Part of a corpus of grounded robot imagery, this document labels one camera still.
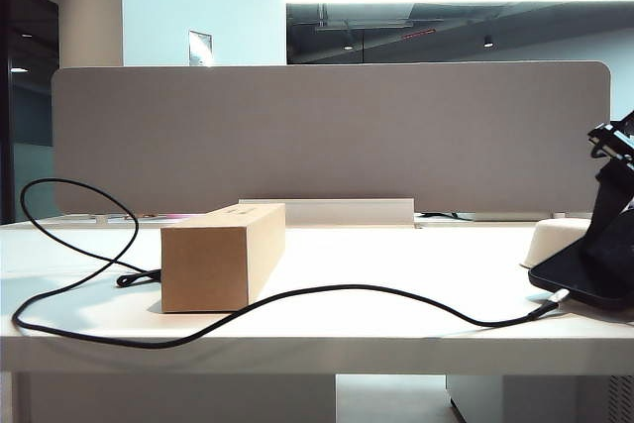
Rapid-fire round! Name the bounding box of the framed wall notice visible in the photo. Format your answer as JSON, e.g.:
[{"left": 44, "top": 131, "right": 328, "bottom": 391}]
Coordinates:
[{"left": 187, "top": 30, "right": 214, "bottom": 68}]

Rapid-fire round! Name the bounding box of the grey fabric desk divider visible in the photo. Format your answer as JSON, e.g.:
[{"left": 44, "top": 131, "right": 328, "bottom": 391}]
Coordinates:
[{"left": 51, "top": 61, "right": 614, "bottom": 216}]

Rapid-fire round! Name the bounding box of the black charging cable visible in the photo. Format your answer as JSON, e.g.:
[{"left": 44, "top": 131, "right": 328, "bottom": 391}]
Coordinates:
[{"left": 12, "top": 177, "right": 572, "bottom": 351}]

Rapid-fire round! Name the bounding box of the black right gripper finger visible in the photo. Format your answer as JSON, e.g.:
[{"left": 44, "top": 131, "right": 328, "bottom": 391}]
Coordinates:
[
  {"left": 586, "top": 114, "right": 634, "bottom": 169},
  {"left": 579, "top": 163, "right": 634, "bottom": 270}
]

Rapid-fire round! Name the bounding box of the white foam phone stand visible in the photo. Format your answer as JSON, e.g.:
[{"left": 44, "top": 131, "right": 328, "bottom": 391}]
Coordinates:
[{"left": 518, "top": 217, "right": 594, "bottom": 269}]

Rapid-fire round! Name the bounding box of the brown cardboard box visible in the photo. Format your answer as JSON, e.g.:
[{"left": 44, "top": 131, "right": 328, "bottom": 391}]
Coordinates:
[{"left": 159, "top": 202, "right": 287, "bottom": 314}]

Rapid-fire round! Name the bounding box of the black smartphone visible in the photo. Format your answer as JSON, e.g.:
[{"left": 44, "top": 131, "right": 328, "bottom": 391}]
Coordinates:
[{"left": 527, "top": 238, "right": 634, "bottom": 316}]

